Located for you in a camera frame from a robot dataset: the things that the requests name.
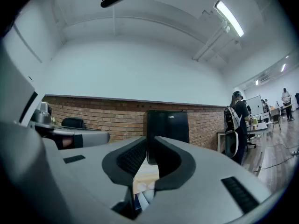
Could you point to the white table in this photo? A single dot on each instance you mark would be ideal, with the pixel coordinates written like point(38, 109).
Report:
point(259, 126)

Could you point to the gripper-mounted camera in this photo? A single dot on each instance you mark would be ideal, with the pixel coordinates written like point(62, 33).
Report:
point(42, 113)

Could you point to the black and white backpack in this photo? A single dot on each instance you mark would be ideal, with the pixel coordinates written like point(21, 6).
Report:
point(231, 118)

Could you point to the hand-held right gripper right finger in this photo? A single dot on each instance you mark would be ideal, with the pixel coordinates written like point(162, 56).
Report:
point(198, 183)

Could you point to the person's left hand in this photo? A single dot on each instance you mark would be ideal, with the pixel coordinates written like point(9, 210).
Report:
point(67, 142)

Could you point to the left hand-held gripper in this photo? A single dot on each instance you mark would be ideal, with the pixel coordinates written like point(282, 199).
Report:
point(14, 90)

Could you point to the white air conditioner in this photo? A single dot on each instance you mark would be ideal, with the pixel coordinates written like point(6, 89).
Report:
point(266, 78)

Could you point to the black chair with white frame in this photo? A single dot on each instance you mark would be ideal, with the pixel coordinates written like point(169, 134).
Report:
point(230, 143)

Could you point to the white ceiling pipes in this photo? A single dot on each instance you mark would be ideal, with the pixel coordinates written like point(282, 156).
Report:
point(210, 45)

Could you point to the black office chair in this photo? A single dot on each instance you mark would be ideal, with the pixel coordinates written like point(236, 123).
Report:
point(72, 122)

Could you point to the long ceiling light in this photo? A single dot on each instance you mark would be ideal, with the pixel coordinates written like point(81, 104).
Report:
point(230, 18)

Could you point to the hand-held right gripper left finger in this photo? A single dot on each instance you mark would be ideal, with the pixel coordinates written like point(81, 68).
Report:
point(81, 183)

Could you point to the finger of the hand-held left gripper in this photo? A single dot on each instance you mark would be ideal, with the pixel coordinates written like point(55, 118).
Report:
point(93, 137)

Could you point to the white board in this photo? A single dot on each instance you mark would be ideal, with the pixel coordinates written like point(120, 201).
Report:
point(254, 105)

